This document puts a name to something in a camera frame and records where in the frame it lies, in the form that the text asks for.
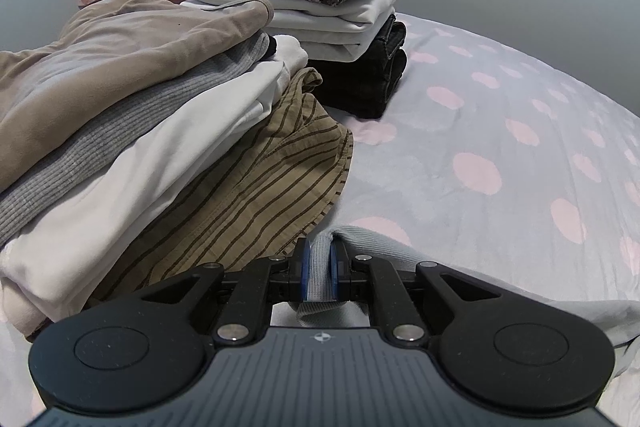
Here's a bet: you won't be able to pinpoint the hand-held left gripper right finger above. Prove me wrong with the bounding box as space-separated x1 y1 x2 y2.
327 239 502 345

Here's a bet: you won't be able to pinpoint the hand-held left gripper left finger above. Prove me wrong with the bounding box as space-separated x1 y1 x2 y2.
132 238 313 346

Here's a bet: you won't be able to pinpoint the light blue garment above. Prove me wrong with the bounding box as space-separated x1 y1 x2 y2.
292 226 640 353

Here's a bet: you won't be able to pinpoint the olive striped shirt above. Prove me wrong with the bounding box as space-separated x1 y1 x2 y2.
27 68 355 342

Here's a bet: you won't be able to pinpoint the folded black jeans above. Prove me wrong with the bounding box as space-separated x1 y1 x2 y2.
306 13 409 120

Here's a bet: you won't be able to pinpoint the grey bedsheet with pink dots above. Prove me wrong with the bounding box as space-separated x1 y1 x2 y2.
0 9 640 427

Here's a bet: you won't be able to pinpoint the folded white garment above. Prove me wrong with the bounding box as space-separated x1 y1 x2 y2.
265 11 397 64
179 0 401 28

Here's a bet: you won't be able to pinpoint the grey ribbed sweater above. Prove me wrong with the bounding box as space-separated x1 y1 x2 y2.
0 32 273 249

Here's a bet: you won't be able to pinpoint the beige velvet garment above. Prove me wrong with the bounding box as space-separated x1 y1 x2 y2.
0 0 276 158

